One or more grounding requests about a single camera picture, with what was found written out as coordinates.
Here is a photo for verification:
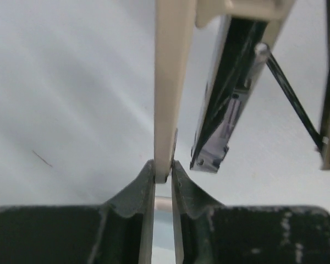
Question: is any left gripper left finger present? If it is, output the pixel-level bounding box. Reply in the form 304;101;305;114
0;160;155;263

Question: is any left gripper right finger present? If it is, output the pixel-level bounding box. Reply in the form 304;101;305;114
172;161;330;263

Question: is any beige black stapler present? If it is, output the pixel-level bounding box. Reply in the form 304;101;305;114
154;1;330;183

